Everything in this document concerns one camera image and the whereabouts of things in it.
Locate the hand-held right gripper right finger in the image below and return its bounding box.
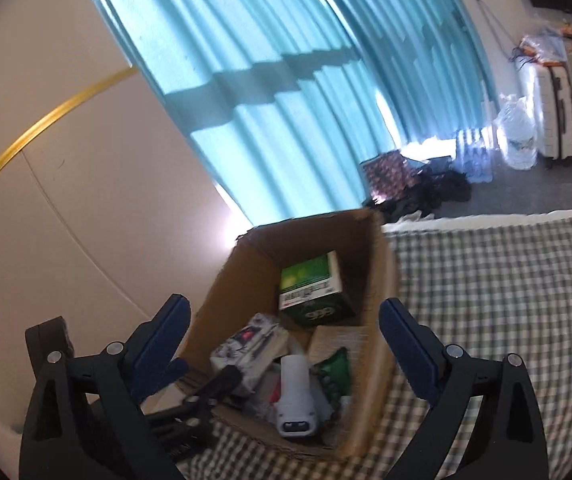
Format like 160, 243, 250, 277
378, 297, 551, 480

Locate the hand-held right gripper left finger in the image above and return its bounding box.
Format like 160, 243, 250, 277
18, 294, 191, 480

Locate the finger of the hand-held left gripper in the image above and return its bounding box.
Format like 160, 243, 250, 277
186, 366, 243, 407

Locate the printed white plastic bag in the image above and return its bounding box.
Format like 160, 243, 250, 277
210, 312, 291, 396

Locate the brown cardboard box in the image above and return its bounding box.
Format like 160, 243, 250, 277
173, 208, 399, 461

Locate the white handheld device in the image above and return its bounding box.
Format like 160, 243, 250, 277
272, 354, 319, 442

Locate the green packet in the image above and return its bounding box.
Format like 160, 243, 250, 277
313, 349, 354, 401

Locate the green cardboard carton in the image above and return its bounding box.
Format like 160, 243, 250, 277
278, 251, 357, 328

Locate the grey checked bed sheet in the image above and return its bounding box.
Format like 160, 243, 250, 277
176, 210, 572, 480

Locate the black cloth pile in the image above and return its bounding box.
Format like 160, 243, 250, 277
381, 157, 474, 221

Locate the dark polka dot bag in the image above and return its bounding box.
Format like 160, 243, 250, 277
361, 150, 417, 201

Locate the pack of small water bottles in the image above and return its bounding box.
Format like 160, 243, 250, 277
453, 127, 496, 183

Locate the large clear water jug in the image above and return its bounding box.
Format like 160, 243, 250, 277
498, 92, 539, 170

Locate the white suitcase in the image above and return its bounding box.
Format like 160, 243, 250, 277
518, 62, 572, 168

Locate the turquoise curtain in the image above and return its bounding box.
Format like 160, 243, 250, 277
73, 0, 496, 226

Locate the pile of clear plastic bags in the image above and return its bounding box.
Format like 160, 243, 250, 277
516, 22, 571, 66

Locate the black wall cable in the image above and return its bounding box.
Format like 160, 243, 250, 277
476, 0, 521, 56

